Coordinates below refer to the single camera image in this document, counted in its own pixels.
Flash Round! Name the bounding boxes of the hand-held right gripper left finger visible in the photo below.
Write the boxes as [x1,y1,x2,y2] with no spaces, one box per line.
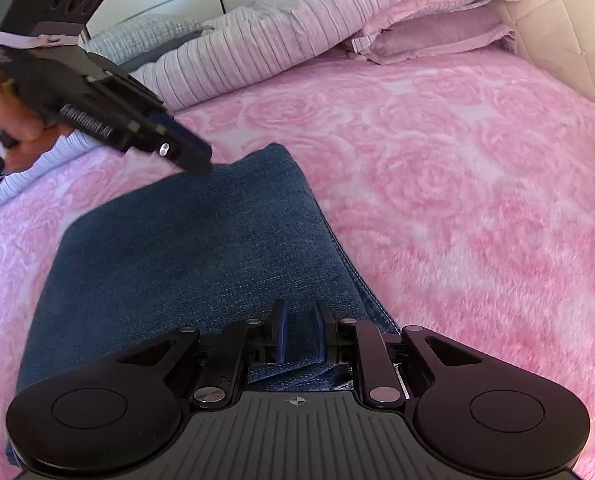
[118,300,289,411]

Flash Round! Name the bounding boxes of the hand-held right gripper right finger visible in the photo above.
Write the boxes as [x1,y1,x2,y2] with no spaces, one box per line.
[312,301,483,411]

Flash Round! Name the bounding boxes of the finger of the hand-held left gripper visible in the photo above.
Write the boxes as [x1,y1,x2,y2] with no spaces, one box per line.
[126,107,213,177]

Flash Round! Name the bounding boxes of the blue jeans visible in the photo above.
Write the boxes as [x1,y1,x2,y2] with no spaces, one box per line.
[8,142,399,466]

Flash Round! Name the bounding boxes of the person's left hand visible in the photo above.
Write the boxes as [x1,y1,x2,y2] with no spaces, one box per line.
[0,67,76,174]

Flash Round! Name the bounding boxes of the grey checked blanket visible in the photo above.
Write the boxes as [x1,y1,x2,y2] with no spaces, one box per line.
[85,17,204,74]

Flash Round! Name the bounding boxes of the pale ribbed quilt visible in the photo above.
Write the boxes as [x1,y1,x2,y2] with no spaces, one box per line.
[0,0,521,221]

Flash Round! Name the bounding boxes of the pink rose blanket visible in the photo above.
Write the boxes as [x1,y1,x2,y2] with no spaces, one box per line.
[0,47,595,480]

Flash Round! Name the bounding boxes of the pink frilled pillow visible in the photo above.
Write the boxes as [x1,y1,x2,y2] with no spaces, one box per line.
[341,7,519,66]
[357,0,521,41]

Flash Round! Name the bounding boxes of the white quilted headboard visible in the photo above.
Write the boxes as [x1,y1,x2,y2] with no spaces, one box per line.
[507,0,595,117]

